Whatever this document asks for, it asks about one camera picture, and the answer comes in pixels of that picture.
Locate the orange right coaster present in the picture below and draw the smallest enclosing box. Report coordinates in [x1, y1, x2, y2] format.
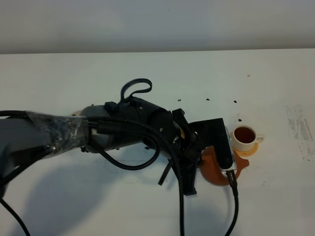
[232, 142, 259, 157]

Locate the braided black camera cable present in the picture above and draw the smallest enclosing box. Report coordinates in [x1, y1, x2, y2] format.
[0, 78, 240, 236]

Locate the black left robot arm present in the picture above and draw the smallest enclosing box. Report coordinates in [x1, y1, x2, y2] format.
[0, 97, 204, 196]

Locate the white right teacup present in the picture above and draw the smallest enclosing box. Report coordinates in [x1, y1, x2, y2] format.
[230, 125, 265, 151]

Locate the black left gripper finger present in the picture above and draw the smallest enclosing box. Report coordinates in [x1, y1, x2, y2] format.
[181, 161, 197, 196]

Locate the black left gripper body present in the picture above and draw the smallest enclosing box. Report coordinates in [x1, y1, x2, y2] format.
[169, 109, 202, 169]

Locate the brown clay teapot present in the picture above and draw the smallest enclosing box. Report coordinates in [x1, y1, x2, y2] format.
[199, 146, 249, 186]

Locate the cream teapot saucer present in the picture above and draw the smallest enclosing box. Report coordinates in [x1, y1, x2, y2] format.
[71, 110, 82, 116]

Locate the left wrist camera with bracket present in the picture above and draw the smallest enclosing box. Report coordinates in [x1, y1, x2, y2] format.
[189, 118, 237, 178]

